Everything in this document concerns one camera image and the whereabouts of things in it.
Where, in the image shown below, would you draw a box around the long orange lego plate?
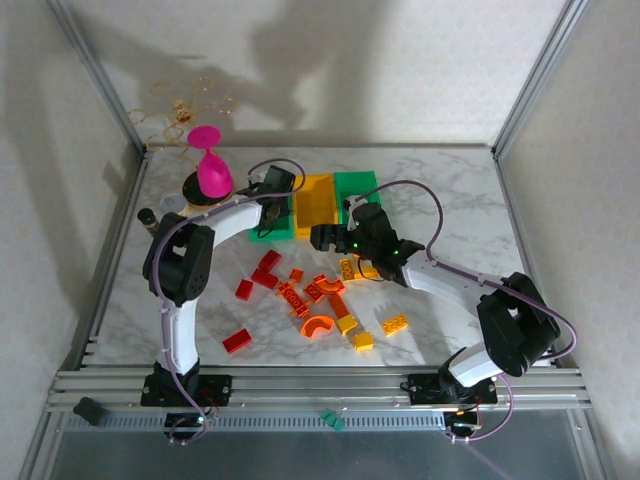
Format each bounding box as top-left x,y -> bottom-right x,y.
327,294 -> 355,321

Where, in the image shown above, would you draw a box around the orange lego plate with holes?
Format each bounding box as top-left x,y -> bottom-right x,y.
273,280 -> 312,319

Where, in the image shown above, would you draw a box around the green plastic bin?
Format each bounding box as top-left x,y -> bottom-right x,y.
333,170 -> 384,226
248,169 -> 297,245

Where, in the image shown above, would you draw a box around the yellow plastic bin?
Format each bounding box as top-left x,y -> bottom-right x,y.
292,172 -> 339,242

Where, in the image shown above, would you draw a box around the pink plastic goblet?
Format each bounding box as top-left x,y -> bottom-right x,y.
186,124 -> 235,200

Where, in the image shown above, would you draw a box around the yellow six-stud lego brick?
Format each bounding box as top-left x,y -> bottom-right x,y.
381,313 -> 410,337

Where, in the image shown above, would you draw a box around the small dark bottle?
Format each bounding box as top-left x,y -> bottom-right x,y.
137,207 -> 162,237

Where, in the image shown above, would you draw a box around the green clip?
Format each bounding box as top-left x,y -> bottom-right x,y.
320,407 -> 346,434

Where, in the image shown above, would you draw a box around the black knob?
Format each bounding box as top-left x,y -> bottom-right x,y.
73,396 -> 106,426

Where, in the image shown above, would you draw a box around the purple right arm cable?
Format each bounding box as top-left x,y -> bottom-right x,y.
344,179 -> 581,446

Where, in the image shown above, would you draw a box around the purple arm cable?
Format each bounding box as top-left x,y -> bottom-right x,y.
344,179 -> 581,446
152,158 -> 302,446

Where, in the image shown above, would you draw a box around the gold wire glass rack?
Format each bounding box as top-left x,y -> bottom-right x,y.
127,74 -> 239,211

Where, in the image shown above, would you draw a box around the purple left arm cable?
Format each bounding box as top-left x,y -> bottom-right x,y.
152,158 -> 302,446

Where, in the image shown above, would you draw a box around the aluminium front rail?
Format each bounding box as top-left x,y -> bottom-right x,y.
45,367 -> 595,414

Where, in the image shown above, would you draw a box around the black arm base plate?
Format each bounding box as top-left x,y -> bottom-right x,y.
141,372 -> 234,407
407,372 -> 499,405

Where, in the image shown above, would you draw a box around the grey slotted cable duct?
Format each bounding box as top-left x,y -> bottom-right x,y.
64,412 -> 449,434

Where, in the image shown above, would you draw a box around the aluminium frame post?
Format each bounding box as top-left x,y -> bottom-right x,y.
490,0 -> 586,159
47,0 -> 151,157

